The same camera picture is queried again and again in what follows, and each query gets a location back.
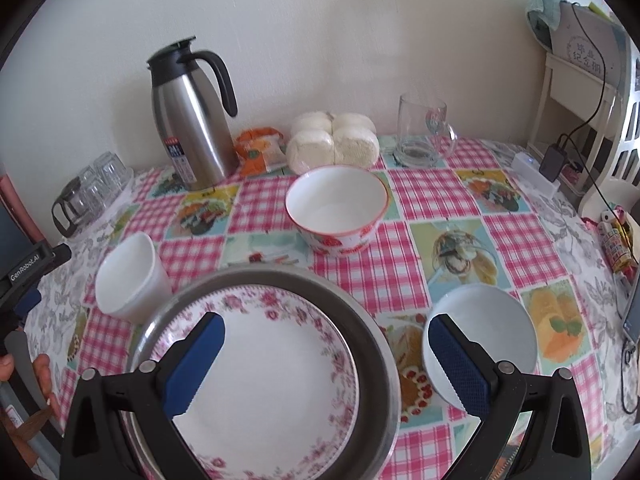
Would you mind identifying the colourful candy roll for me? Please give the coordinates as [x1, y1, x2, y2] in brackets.
[597, 210, 636, 273]

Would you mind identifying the pink checked tablecloth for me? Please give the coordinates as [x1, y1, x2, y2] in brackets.
[55, 135, 608, 480]

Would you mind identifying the grey floral tablecloth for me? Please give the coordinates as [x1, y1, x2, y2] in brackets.
[22, 140, 640, 480]

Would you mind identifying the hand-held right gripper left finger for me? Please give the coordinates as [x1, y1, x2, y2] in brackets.
[59, 311, 227, 480]

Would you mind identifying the black phone cable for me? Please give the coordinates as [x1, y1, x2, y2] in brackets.
[565, 157, 640, 416]

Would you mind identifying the white chair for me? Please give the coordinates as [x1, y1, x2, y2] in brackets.
[577, 50, 640, 216]

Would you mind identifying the stainless steel thermos jug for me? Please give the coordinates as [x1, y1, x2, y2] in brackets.
[146, 36, 239, 192]

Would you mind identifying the round floral plate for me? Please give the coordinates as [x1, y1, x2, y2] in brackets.
[150, 284, 358, 480]

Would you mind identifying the grey album box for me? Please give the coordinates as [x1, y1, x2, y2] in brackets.
[550, 2, 628, 81]

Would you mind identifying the person's left hand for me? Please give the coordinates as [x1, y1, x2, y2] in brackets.
[31, 354, 62, 421]

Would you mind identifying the stainless steel basin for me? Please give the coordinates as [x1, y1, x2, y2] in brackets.
[129, 266, 403, 480]

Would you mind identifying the orange snack packet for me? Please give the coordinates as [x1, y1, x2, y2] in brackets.
[235, 127, 287, 177]

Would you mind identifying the black charger cable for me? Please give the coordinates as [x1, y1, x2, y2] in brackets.
[557, 2, 608, 148]

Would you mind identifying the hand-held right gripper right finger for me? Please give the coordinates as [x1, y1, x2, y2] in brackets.
[428, 314, 592, 480]

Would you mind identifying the bag of white steamed buns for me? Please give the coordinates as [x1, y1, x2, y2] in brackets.
[286, 111, 381, 176]

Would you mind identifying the smartphone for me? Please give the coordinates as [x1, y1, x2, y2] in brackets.
[621, 280, 640, 343]

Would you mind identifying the teal cloth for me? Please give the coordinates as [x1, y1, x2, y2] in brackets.
[525, 0, 563, 53]

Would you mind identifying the glass teapot with black handle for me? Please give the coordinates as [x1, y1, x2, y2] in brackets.
[51, 172, 108, 238]

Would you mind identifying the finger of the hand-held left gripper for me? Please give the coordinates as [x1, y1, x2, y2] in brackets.
[0, 287, 43, 328]

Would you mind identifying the white power strip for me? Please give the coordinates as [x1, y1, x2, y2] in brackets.
[511, 151, 561, 203]

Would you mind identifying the small white bowl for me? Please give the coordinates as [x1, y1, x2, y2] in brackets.
[95, 231, 173, 322]

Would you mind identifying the strawberry print bowl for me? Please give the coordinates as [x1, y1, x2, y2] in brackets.
[285, 166, 390, 258]

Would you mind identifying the clear glass mug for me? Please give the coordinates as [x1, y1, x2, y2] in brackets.
[395, 92, 460, 168]

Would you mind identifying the black charger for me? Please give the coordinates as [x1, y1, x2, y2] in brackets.
[542, 144, 571, 181]

